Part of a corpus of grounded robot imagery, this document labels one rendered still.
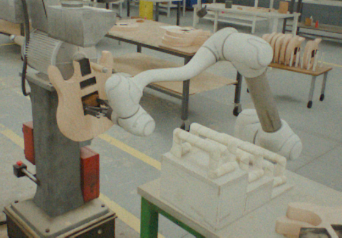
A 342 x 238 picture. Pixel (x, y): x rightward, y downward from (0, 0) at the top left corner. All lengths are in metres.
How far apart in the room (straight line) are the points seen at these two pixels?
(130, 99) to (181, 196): 0.44
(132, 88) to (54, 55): 0.58
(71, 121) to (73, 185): 0.69
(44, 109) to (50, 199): 0.55
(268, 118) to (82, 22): 0.99
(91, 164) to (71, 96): 0.73
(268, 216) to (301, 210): 0.16
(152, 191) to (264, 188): 0.41
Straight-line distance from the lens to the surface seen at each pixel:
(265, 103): 2.05
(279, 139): 2.19
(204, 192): 1.40
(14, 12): 2.38
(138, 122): 1.72
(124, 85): 1.64
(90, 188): 2.67
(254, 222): 1.51
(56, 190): 2.56
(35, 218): 2.65
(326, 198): 1.74
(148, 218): 1.67
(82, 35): 1.81
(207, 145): 1.34
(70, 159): 2.52
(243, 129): 2.34
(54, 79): 1.90
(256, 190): 1.53
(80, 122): 2.04
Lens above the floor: 1.76
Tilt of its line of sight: 19 degrees down
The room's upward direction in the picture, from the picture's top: 2 degrees clockwise
